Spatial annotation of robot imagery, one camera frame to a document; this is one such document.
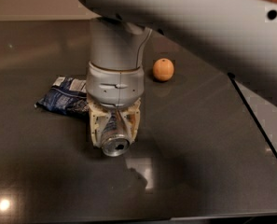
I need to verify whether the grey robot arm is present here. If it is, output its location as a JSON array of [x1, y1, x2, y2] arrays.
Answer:
[[78, 0, 277, 106]]

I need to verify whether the blue chip bag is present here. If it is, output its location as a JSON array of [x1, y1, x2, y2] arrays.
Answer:
[[35, 76, 89, 119]]

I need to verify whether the orange fruit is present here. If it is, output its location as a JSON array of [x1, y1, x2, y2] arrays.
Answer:
[[152, 58, 174, 82]]

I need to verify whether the silver redbull can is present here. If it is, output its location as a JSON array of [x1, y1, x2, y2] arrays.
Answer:
[[101, 110, 130, 157]]

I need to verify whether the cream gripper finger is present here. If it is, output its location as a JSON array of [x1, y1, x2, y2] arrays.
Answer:
[[87, 95, 112, 147], [118, 98, 141, 144]]

